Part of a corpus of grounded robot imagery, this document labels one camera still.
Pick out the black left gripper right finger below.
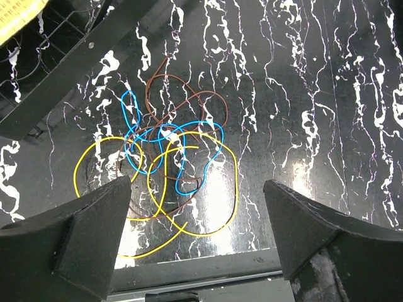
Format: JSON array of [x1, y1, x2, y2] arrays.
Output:
[[263, 180, 402, 301]]

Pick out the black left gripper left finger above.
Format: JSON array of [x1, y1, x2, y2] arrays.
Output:
[[1, 176, 131, 301]]

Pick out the blue cable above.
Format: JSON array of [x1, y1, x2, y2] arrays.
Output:
[[120, 90, 225, 196]]

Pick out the brown cable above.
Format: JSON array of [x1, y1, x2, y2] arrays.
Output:
[[115, 56, 228, 220]]

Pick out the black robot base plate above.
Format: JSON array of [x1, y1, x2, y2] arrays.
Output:
[[108, 249, 295, 301]]

